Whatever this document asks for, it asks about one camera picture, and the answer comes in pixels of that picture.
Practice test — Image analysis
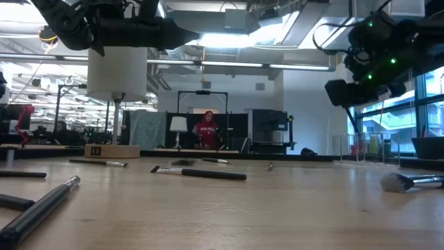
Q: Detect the grey-green cloth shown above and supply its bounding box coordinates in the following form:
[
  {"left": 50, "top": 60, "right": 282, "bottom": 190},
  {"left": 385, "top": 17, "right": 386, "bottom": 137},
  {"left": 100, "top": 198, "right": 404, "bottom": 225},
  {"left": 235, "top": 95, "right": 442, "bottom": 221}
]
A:
[{"left": 129, "top": 110, "right": 167, "bottom": 151}]

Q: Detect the long ceiling light bar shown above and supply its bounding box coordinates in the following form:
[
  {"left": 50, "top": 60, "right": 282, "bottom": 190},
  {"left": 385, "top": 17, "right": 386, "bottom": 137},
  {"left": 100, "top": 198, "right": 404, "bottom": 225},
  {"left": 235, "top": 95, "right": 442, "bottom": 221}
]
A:
[{"left": 147, "top": 58, "right": 336, "bottom": 72}]

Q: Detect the clear acrylic organizer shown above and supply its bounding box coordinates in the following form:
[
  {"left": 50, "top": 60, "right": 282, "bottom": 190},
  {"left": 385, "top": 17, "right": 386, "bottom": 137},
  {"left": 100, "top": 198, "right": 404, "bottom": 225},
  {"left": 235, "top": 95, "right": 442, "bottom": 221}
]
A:
[{"left": 339, "top": 131, "right": 401, "bottom": 168}]

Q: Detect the black bin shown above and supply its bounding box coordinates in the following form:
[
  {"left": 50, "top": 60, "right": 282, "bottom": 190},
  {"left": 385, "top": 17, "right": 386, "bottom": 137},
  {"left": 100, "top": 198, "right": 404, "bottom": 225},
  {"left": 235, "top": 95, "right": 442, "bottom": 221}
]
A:
[{"left": 411, "top": 136, "right": 444, "bottom": 160}]

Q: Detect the small brush white ferrule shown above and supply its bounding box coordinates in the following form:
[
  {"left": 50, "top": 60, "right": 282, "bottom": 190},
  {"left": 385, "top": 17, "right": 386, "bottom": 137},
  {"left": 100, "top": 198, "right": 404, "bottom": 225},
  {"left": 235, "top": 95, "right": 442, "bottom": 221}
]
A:
[{"left": 202, "top": 157, "right": 234, "bottom": 165}]

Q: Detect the black cabinet machine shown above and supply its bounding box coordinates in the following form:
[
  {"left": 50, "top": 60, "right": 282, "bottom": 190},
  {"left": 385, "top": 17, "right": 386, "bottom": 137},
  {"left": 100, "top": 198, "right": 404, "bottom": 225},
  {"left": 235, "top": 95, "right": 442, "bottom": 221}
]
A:
[{"left": 248, "top": 108, "right": 297, "bottom": 155}]

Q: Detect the grey ceiling box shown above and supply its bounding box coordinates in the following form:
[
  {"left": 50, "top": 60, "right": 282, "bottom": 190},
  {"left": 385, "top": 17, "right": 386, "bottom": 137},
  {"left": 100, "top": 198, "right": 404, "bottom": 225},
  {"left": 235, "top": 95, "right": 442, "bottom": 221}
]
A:
[{"left": 224, "top": 8, "right": 248, "bottom": 31}]

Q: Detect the yellow black ceiling cord reel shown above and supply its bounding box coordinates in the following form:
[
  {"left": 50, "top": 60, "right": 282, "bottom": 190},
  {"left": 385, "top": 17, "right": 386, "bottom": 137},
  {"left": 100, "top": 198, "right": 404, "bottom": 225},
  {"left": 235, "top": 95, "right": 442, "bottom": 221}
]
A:
[{"left": 37, "top": 26, "right": 60, "bottom": 46}]

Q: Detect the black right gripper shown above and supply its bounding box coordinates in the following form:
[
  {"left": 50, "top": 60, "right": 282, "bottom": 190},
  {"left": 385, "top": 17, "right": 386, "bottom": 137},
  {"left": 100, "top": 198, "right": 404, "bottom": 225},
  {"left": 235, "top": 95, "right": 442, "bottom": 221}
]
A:
[{"left": 325, "top": 78, "right": 407, "bottom": 108}]

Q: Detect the white lamp wooden base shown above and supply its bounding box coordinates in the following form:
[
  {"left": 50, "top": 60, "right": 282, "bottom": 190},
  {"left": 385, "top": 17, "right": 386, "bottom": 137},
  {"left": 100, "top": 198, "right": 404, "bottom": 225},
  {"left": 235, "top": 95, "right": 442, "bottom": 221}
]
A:
[{"left": 84, "top": 47, "right": 148, "bottom": 159}]

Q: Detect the large powder brush silver ferrule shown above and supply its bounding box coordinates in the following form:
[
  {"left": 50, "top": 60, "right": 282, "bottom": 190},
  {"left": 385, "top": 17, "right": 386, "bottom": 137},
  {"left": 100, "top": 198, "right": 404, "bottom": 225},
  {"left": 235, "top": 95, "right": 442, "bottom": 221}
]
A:
[{"left": 379, "top": 172, "right": 444, "bottom": 194}]

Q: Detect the large black pen foreground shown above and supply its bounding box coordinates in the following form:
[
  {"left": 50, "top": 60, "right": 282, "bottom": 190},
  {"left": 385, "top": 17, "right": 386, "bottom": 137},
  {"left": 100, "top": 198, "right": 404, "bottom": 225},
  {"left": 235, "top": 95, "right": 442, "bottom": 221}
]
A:
[{"left": 0, "top": 175, "right": 81, "bottom": 246}]

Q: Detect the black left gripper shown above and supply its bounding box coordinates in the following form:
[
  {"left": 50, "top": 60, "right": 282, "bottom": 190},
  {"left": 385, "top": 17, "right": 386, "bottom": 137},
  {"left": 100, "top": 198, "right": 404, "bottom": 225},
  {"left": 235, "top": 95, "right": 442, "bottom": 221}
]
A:
[{"left": 92, "top": 17, "right": 200, "bottom": 50}]

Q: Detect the small white table lamp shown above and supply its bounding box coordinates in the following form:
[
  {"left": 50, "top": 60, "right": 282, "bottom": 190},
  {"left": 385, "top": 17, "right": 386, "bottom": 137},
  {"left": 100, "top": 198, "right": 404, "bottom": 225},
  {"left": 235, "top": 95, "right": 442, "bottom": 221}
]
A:
[{"left": 169, "top": 116, "right": 189, "bottom": 149}]

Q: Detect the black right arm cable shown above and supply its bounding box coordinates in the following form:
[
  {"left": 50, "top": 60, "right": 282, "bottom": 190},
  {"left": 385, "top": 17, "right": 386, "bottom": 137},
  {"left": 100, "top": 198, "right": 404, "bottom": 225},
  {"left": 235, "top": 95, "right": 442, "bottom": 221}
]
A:
[{"left": 311, "top": 22, "right": 352, "bottom": 56}]

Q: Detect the person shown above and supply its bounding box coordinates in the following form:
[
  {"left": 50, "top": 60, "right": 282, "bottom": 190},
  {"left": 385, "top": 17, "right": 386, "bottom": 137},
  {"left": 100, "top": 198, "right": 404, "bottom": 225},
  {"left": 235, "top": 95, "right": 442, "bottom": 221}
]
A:
[
  {"left": 51, "top": 120, "right": 74, "bottom": 145},
  {"left": 192, "top": 110, "right": 223, "bottom": 150}
]

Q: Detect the red stand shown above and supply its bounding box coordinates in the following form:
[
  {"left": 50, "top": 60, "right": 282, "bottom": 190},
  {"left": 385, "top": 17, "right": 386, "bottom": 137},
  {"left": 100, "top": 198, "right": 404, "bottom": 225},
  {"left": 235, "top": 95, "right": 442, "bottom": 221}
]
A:
[{"left": 14, "top": 105, "right": 35, "bottom": 145}]

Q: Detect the black metal stand frame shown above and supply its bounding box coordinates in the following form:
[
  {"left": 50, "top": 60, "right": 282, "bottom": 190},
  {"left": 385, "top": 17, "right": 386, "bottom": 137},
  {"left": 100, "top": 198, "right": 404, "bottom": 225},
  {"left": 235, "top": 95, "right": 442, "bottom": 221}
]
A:
[{"left": 53, "top": 83, "right": 88, "bottom": 143}]

